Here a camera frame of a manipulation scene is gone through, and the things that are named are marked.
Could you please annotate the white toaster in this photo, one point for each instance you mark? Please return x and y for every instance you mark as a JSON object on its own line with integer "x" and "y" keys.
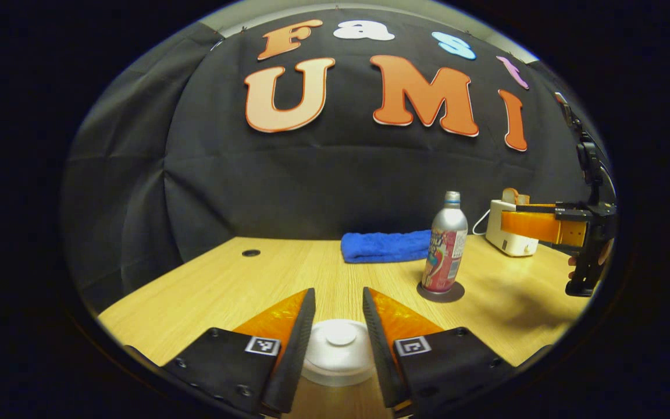
{"x": 509, "y": 244}

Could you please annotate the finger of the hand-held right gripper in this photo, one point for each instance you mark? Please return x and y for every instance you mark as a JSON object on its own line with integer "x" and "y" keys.
{"x": 535, "y": 226}
{"x": 538, "y": 206}

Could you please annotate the dark brown round coaster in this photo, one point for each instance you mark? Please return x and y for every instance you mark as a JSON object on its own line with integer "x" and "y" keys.
{"x": 441, "y": 297}

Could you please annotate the silver water bottle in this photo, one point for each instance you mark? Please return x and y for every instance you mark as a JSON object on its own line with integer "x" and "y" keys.
{"x": 448, "y": 244}

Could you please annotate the dark grey side cloth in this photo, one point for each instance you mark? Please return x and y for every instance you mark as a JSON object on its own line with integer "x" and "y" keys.
{"x": 114, "y": 174}

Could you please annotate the blue folded towel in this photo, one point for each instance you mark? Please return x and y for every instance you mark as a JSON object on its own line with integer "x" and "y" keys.
{"x": 384, "y": 247}

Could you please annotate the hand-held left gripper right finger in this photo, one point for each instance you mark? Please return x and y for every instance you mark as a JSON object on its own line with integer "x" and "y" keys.
{"x": 377, "y": 361}

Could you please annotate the toast bread slice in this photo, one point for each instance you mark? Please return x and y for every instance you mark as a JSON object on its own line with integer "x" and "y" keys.
{"x": 524, "y": 199}
{"x": 509, "y": 195}

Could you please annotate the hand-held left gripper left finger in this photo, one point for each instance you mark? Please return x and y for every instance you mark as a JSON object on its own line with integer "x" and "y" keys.
{"x": 297, "y": 361}

